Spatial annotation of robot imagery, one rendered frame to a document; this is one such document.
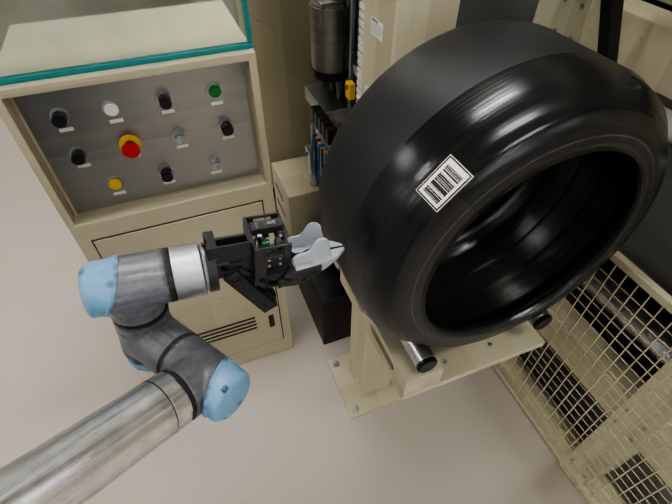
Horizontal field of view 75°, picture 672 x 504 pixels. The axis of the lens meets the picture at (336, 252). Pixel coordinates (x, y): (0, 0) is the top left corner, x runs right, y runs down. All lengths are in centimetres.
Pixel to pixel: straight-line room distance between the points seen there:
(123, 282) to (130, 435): 18
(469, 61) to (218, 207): 87
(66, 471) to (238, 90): 92
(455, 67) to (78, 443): 62
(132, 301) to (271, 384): 134
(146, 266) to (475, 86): 48
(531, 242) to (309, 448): 113
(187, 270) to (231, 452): 128
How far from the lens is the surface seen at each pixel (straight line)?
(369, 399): 185
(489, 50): 68
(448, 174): 56
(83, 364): 221
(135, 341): 68
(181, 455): 186
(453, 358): 105
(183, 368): 60
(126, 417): 56
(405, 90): 66
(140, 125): 122
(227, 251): 60
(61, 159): 127
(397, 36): 86
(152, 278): 61
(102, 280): 61
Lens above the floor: 168
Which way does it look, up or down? 46 degrees down
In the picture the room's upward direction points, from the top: straight up
